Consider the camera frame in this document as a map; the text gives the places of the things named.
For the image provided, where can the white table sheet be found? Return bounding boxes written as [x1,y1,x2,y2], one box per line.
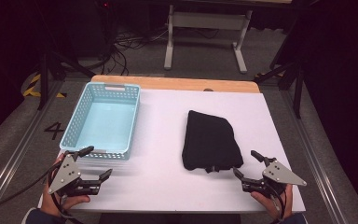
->
[36,88,307,214]

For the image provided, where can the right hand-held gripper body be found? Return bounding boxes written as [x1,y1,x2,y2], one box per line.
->
[241,160,308,199]

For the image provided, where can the person's left hand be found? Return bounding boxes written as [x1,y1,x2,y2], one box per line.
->
[40,153,91,217]

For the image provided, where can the bundle of black floor cables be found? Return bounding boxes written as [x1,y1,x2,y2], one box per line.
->
[97,26,171,77]

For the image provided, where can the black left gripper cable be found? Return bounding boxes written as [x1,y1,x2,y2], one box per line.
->
[0,161,63,217]

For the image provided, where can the black cloth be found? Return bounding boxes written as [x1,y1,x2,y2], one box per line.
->
[181,109,244,175]

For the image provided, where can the black tripod stand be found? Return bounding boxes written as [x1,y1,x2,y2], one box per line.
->
[36,49,97,112]
[254,59,305,119]

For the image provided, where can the light blue plastic basket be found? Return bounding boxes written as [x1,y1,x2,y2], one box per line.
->
[59,81,142,161]

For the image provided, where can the person's right hand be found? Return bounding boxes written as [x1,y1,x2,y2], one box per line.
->
[250,183,295,221]

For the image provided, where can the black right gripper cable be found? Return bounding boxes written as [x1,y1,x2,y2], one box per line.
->
[268,182,286,224]

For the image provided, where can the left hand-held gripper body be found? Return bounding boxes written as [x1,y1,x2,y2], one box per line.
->
[48,150,102,197]

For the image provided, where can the aluminium floor rail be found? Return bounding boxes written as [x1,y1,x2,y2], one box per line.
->
[0,78,63,216]
[280,88,349,224]

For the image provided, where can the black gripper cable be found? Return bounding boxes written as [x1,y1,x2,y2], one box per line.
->
[268,182,286,224]
[0,161,63,217]

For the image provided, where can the white metal desk frame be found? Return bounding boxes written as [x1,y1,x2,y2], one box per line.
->
[163,2,254,75]

